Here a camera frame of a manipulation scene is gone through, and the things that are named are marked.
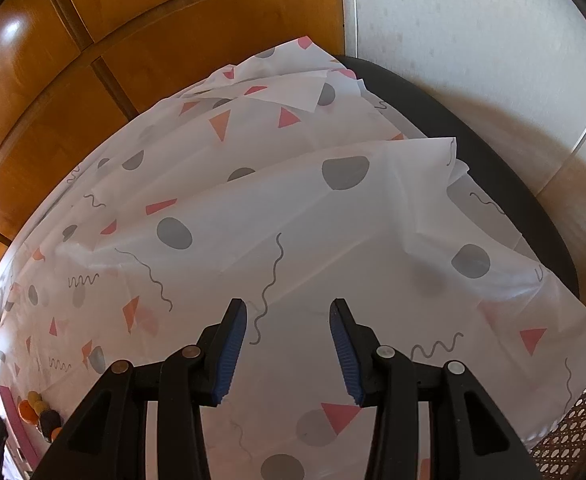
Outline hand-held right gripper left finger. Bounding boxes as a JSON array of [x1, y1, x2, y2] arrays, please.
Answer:
[[33, 298, 248, 480]]

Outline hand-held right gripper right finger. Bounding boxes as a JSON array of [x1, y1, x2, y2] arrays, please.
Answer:
[[329, 298, 544, 480]]

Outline pink strip object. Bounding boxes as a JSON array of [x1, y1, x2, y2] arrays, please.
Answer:
[[0, 386, 41, 463]]

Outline white patterned tablecloth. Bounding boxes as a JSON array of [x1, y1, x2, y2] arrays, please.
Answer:
[[0, 36, 586, 480]]

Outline rattan chair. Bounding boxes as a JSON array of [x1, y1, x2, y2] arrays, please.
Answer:
[[525, 327, 586, 480]]

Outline black table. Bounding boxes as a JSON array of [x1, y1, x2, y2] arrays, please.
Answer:
[[334, 54, 581, 306]]

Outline white wall trim strip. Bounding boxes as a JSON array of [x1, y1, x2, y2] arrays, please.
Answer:
[[342, 0, 361, 57]]

